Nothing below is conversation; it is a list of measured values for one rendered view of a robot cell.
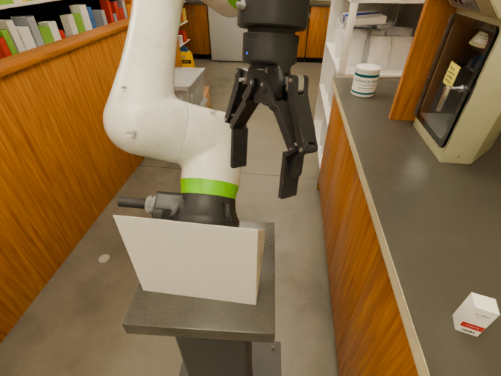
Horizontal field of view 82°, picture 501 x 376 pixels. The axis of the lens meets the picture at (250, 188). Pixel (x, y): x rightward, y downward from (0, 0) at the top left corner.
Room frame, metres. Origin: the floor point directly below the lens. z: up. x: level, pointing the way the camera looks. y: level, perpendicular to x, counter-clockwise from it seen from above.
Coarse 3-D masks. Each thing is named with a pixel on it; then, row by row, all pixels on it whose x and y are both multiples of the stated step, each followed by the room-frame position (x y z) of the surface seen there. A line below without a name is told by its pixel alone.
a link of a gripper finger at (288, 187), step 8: (288, 160) 0.33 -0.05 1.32; (288, 168) 0.33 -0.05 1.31; (280, 176) 0.33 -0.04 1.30; (288, 176) 0.33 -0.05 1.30; (280, 184) 0.32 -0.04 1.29; (288, 184) 0.32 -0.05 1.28; (296, 184) 0.33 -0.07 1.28; (280, 192) 0.32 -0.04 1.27; (288, 192) 0.32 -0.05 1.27; (296, 192) 0.33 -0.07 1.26
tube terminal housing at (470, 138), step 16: (480, 16) 1.06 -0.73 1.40; (496, 48) 0.91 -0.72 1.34; (496, 64) 0.91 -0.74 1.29; (480, 80) 0.91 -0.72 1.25; (496, 80) 0.91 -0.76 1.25; (480, 96) 0.91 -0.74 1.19; (496, 96) 0.90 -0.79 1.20; (464, 112) 0.91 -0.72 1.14; (480, 112) 0.91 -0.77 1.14; (496, 112) 0.90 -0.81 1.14; (416, 128) 1.18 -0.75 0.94; (464, 128) 0.91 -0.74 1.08; (480, 128) 0.90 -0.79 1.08; (496, 128) 0.95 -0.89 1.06; (432, 144) 1.01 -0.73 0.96; (448, 144) 0.91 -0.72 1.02; (464, 144) 0.91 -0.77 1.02; (480, 144) 0.90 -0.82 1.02; (448, 160) 0.91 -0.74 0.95; (464, 160) 0.90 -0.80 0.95
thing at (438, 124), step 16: (464, 16) 1.13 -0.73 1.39; (448, 32) 1.20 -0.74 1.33; (464, 32) 1.09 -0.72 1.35; (480, 32) 1.00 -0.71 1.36; (496, 32) 0.92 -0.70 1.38; (448, 48) 1.15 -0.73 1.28; (464, 48) 1.05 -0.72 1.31; (480, 48) 0.96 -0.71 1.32; (448, 64) 1.11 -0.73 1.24; (464, 64) 1.01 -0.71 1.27; (480, 64) 0.92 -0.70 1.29; (432, 80) 1.18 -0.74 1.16; (464, 80) 0.97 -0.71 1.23; (432, 96) 1.13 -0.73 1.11; (448, 96) 1.02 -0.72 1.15; (464, 96) 0.93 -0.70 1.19; (432, 112) 1.08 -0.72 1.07; (448, 112) 0.98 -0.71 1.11; (432, 128) 1.03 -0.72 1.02; (448, 128) 0.93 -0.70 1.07
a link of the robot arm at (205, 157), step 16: (192, 112) 0.54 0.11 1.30; (208, 112) 0.56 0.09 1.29; (224, 112) 0.58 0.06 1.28; (192, 128) 0.51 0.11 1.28; (208, 128) 0.52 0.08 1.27; (224, 128) 0.54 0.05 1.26; (192, 144) 0.49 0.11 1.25; (208, 144) 0.51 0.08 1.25; (224, 144) 0.52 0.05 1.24; (176, 160) 0.49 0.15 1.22; (192, 160) 0.49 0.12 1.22; (208, 160) 0.49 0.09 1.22; (224, 160) 0.50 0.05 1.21; (192, 176) 0.47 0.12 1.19; (208, 176) 0.47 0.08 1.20; (224, 176) 0.48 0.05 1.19; (192, 192) 0.45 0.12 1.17; (208, 192) 0.45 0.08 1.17; (224, 192) 0.46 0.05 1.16
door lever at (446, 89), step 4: (444, 88) 0.97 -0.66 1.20; (448, 88) 0.96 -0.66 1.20; (452, 88) 0.96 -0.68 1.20; (456, 88) 0.96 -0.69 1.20; (460, 88) 0.96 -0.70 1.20; (444, 92) 0.97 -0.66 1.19; (448, 92) 0.96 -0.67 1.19; (460, 92) 0.96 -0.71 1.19; (444, 96) 0.96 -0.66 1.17; (440, 100) 0.97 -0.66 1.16; (444, 100) 0.96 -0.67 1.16; (440, 104) 0.96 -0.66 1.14; (436, 108) 0.97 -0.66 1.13; (440, 108) 0.96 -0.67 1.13
